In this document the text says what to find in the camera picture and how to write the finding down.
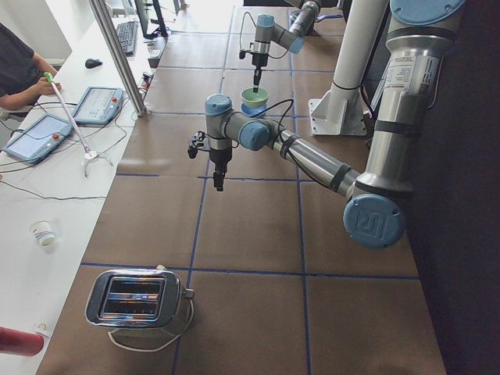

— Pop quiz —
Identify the black keyboard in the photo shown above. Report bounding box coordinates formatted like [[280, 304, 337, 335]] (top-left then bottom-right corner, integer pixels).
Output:
[[116, 21, 138, 56]]

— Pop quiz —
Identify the teach pendant tablet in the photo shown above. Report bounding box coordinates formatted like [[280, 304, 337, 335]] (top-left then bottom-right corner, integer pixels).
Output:
[[73, 87, 123, 127], [2, 113, 73, 163]]

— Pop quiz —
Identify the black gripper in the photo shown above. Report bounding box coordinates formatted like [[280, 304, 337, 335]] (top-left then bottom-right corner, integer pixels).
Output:
[[251, 52, 268, 93], [209, 147, 232, 191]]

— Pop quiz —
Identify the white chrome toaster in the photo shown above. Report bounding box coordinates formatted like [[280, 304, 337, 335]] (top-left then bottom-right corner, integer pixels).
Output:
[[85, 268, 195, 339]]

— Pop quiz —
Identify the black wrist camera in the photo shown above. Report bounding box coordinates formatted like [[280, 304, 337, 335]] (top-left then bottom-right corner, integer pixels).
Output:
[[187, 130, 209, 159]]

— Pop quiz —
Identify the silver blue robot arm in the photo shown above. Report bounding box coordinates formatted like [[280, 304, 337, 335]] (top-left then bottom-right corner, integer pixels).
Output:
[[205, 1, 321, 191], [188, 1, 464, 248]]

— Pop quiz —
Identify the green bowl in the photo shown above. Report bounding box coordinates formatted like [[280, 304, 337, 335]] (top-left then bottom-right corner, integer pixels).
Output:
[[241, 87, 269, 109]]

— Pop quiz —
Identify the black computer mouse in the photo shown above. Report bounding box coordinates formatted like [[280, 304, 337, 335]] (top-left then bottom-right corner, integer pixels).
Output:
[[84, 59, 102, 69]]

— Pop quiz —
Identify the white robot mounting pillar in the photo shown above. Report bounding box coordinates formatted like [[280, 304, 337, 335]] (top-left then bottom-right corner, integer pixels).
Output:
[[309, 0, 389, 136]]

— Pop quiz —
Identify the seated person's hand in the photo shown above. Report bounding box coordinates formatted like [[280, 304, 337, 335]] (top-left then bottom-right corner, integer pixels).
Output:
[[34, 77, 62, 95]]

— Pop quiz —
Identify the near teach pendant tablet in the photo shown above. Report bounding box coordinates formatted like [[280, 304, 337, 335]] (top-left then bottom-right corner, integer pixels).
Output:
[[2, 113, 73, 163]]

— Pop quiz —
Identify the white toaster power cable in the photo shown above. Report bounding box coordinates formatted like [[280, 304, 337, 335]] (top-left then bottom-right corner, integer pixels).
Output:
[[106, 300, 195, 353]]

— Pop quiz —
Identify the seated person's forearm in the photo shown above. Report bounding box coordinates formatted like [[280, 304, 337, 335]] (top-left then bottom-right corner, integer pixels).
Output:
[[0, 84, 40, 112]]

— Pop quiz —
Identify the far teach pendant tablet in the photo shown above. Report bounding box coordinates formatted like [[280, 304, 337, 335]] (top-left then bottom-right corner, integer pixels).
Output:
[[73, 87, 123, 127]]

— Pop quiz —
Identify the green handled reacher grabber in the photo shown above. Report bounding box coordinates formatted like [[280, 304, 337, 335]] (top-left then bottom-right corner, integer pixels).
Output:
[[44, 72, 113, 177]]

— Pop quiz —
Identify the black monitor stand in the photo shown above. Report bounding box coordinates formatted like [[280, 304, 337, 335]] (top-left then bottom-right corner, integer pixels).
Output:
[[134, 0, 168, 40]]

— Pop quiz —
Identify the red cylinder bottle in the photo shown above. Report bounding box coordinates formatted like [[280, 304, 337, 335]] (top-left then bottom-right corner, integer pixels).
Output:
[[0, 327, 45, 356]]

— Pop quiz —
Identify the aluminium frame post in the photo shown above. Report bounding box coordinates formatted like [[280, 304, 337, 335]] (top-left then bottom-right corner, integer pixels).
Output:
[[89, 0, 147, 117]]

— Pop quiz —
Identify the white paper cup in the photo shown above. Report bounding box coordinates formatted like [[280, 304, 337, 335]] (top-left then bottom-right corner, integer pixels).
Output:
[[30, 220, 55, 247]]

